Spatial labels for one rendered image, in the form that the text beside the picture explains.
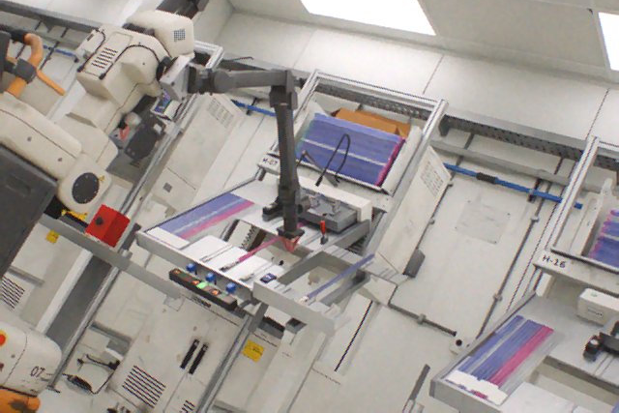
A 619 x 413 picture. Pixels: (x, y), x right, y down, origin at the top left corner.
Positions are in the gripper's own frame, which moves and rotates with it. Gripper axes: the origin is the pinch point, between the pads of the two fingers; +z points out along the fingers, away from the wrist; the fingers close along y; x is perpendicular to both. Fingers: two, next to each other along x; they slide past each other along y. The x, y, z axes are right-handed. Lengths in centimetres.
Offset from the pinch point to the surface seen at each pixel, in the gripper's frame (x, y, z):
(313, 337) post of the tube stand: 24.4, -33.0, 15.0
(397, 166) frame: -56, -12, -24
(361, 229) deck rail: -34.2, -9.8, -0.7
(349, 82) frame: -85, 38, -48
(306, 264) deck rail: 1.5, -9.6, 2.6
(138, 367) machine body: 40, 51, 58
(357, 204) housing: -37.3, -5.0, -9.9
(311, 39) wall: -259, 207, -29
